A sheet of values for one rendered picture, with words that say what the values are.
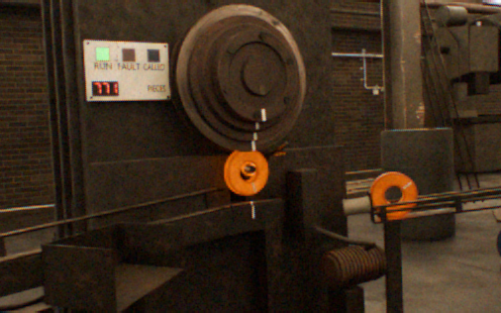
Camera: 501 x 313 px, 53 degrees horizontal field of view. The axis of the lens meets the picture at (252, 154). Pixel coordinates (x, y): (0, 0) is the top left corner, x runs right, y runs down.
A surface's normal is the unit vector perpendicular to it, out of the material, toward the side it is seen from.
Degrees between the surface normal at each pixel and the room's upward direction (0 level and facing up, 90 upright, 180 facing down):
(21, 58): 90
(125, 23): 90
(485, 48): 92
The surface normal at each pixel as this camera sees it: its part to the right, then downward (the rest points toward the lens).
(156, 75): 0.49, 0.02
